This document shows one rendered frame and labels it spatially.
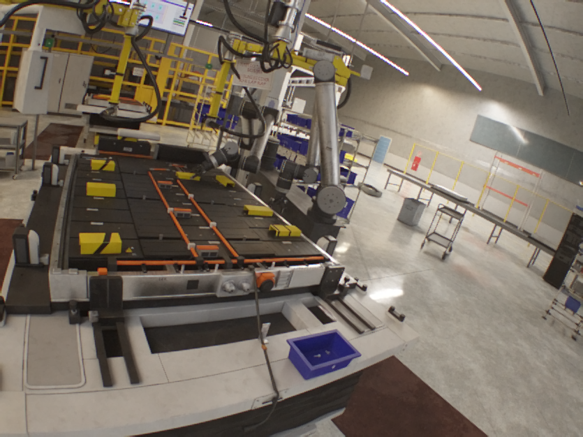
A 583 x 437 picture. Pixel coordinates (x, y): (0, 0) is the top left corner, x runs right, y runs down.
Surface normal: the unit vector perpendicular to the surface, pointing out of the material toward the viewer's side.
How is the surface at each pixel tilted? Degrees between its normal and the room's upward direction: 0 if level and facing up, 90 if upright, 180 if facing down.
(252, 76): 90
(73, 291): 90
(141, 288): 90
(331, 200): 90
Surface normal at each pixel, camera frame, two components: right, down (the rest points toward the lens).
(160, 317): 0.54, 0.42
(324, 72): -0.11, 0.29
